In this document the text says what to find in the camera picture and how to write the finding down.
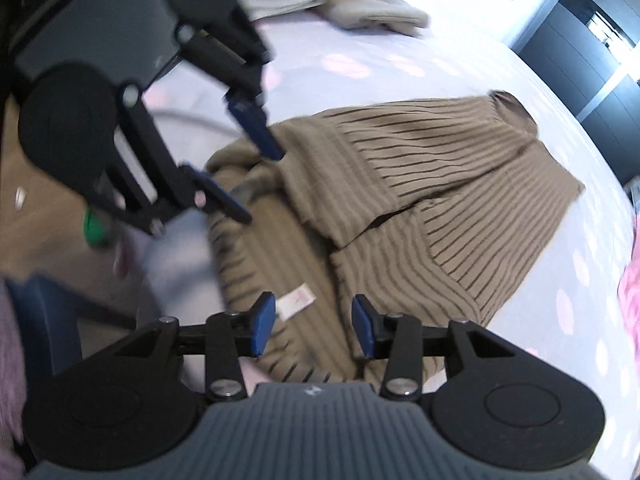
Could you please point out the polka dot bed sheet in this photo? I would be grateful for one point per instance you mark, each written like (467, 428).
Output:
(566, 310)

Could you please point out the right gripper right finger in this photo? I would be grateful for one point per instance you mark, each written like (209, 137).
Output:
(395, 338)

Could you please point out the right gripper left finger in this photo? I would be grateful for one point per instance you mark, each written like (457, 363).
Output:
(230, 336)

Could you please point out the brown striped shirt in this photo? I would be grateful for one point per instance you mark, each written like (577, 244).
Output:
(437, 208)

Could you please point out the pink pillow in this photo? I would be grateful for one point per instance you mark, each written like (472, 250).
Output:
(628, 291)

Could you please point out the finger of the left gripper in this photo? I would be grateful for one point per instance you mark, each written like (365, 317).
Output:
(253, 120)
(209, 197)

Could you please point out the black wardrobe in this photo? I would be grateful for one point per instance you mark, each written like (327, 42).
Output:
(587, 53)

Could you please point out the tan folded garment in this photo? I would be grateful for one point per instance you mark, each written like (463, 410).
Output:
(394, 15)

